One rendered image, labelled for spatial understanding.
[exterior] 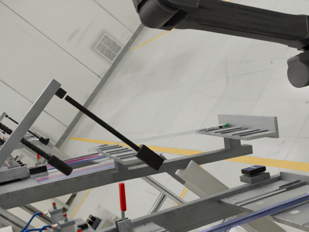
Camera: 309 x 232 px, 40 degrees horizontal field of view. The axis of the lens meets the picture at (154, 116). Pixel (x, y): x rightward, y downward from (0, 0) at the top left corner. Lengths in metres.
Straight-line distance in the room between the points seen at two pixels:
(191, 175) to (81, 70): 7.35
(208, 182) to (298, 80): 0.55
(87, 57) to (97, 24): 0.72
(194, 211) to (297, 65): 0.41
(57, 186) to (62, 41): 7.01
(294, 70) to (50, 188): 1.08
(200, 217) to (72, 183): 0.78
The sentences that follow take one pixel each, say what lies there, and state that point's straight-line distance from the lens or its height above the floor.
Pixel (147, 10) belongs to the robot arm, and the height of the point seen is 1.28.
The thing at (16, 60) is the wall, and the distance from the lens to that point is 8.41.
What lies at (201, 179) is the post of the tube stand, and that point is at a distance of 1.34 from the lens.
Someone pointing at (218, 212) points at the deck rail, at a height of 0.83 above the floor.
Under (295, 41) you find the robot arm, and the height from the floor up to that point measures 0.99.
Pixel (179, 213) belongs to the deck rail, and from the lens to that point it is 1.01.
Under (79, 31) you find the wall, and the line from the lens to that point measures 8.70.
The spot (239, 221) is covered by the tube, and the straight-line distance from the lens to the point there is 0.85.
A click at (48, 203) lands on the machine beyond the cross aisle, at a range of 5.34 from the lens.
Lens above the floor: 1.39
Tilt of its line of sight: 17 degrees down
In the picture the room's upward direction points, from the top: 53 degrees counter-clockwise
